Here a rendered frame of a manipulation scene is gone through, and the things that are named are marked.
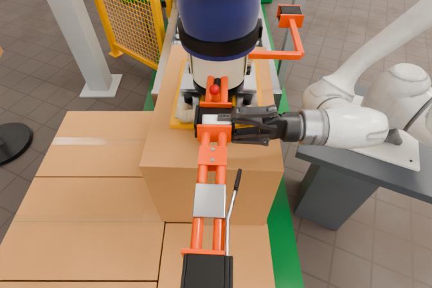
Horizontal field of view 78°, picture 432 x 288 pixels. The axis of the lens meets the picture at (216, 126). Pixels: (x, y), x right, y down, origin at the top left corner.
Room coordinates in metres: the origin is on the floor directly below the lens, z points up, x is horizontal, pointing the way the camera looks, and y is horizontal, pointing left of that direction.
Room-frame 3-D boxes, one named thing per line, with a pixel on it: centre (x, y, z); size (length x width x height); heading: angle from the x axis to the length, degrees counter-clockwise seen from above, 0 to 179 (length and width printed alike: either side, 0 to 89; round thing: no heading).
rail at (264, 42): (2.24, -0.33, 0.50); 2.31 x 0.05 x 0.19; 0
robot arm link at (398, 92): (0.70, -0.64, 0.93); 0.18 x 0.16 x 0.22; 37
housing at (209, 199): (0.23, 0.01, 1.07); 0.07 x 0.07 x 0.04; 87
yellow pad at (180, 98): (0.69, 0.09, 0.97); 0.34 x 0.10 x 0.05; 177
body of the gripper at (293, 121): (0.43, -0.16, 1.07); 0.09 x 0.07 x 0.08; 90
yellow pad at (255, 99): (0.69, -0.10, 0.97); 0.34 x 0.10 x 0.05; 177
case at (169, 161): (0.68, 0.00, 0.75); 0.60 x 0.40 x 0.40; 178
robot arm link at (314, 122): (0.43, -0.23, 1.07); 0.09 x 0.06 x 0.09; 0
